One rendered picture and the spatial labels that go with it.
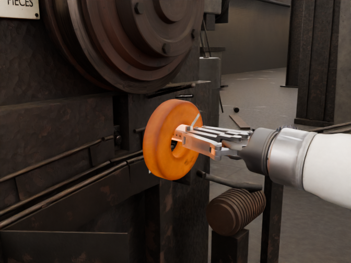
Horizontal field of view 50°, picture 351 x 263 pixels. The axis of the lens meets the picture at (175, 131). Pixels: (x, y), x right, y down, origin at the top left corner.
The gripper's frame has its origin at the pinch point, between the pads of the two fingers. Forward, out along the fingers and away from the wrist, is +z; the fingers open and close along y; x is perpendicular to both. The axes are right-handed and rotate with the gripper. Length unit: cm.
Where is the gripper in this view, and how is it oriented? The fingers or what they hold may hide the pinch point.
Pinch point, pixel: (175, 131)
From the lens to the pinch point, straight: 71.9
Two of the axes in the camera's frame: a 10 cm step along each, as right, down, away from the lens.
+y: 6.0, -1.8, 7.8
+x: 0.4, -9.7, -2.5
